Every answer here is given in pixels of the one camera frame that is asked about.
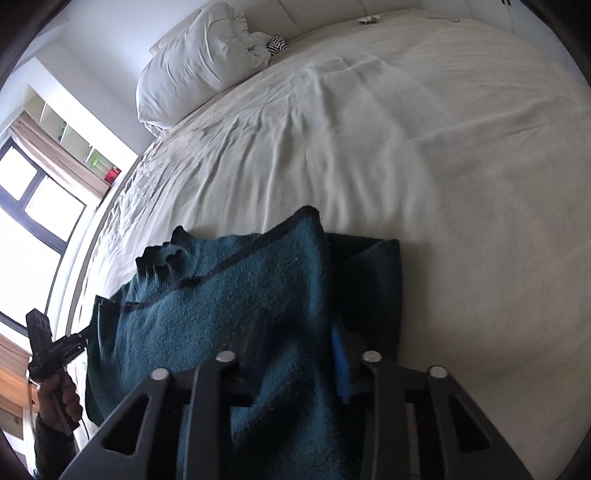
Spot dark sleeve forearm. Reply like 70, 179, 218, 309
34, 415, 78, 480

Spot small item on bed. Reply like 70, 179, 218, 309
358, 15, 381, 25

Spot beige roman blind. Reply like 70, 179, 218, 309
9, 111, 110, 205

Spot dark teal knit sweater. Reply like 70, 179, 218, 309
85, 207, 403, 479

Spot zebra striped cloth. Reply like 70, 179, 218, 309
266, 34, 287, 56

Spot cream bed sheet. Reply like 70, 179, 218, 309
74, 10, 590, 479

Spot white wall shelf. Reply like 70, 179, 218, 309
24, 86, 117, 183

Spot red box on shelf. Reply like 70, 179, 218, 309
104, 166, 121, 185

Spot black framed window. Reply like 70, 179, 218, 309
1, 139, 86, 336

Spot left hand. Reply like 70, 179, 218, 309
37, 370, 83, 435

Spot white pillow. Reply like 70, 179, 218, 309
135, 1, 271, 131

